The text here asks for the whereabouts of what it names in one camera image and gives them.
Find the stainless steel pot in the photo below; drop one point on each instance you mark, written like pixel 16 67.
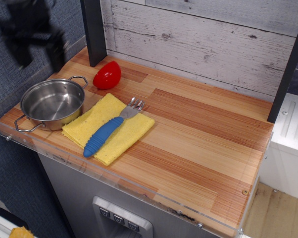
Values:
pixel 51 104

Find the silver dispenser button panel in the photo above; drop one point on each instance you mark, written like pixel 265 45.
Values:
pixel 116 222

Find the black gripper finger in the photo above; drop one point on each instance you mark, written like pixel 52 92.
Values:
pixel 56 53
pixel 19 51

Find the yellow folded napkin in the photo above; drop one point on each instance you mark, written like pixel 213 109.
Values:
pixel 82 128

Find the blue handled metal fork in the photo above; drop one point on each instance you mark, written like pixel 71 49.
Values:
pixel 98 139

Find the dark right frame post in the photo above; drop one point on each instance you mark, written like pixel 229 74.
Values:
pixel 284 84

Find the white side cabinet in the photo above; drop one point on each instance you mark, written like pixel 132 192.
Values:
pixel 279 168

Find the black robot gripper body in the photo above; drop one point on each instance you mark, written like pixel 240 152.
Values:
pixel 29 24

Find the red plastic egg half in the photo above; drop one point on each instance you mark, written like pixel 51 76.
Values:
pixel 108 76

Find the clear acrylic table guard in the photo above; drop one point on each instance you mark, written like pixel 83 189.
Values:
pixel 201 158

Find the grey toy fridge cabinet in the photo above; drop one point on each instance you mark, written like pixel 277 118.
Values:
pixel 75 191

